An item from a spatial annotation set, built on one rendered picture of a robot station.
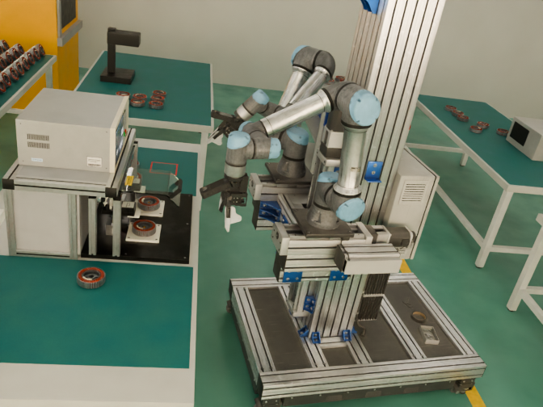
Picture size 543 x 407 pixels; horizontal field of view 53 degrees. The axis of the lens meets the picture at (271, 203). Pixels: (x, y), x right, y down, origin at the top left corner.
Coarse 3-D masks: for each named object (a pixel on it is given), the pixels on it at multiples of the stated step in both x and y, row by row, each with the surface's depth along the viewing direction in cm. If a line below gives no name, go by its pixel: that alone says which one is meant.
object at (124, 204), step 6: (108, 204) 250; (126, 204) 248; (132, 204) 249; (102, 210) 245; (108, 210) 246; (126, 210) 246; (132, 210) 246; (138, 210) 253; (132, 216) 248; (138, 216) 249
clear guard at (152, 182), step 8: (128, 168) 249; (136, 168) 250; (136, 176) 243; (144, 176) 244; (152, 176) 245; (160, 176) 246; (168, 176) 248; (120, 184) 234; (136, 184) 236; (144, 184) 237; (152, 184) 238; (160, 184) 239; (168, 184) 241; (128, 192) 230; (136, 192) 230; (144, 192) 231; (152, 192) 232; (160, 192) 233; (168, 192) 235; (176, 200) 237
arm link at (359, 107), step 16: (336, 96) 202; (352, 96) 193; (368, 96) 192; (352, 112) 192; (368, 112) 194; (352, 128) 198; (368, 128) 200; (352, 144) 202; (352, 160) 205; (352, 176) 209; (336, 192) 214; (352, 192) 211; (336, 208) 215; (352, 208) 214
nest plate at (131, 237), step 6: (132, 222) 261; (156, 228) 260; (132, 234) 252; (156, 234) 255; (126, 240) 249; (132, 240) 249; (138, 240) 249; (144, 240) 250; (150, 240) 250; (156, 240) 251
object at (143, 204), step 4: (144, 196) 278; (148, 196) 279; (152, 196) 279; (140, 200) 274; (144, 200) 277; (148, 200) 277; (152, 200) 279; (156, 200) 277; (140, 204) 272; (144, 204) 271; (148, 204) 271; (152, 204) 272; (156, 204) 273; (140, 208) 273; (144, 208) 272; (148, 208) 272; (152, 208) 272; (156, 208) 274
